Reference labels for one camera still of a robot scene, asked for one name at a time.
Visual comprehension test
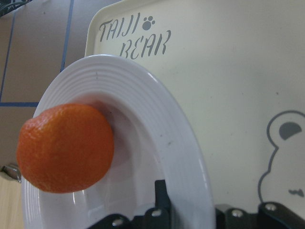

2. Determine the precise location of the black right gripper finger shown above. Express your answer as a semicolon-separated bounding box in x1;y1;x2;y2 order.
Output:
154;180;171;229

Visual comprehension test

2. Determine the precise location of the white round plate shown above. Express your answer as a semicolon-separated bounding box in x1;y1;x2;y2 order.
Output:
21;55;216;229

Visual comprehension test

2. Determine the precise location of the orange fruit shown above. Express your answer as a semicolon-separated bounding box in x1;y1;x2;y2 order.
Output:
16;104;114;193

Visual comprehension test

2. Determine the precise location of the cream bear tray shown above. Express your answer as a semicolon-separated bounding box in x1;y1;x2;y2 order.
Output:
85;0;305;217

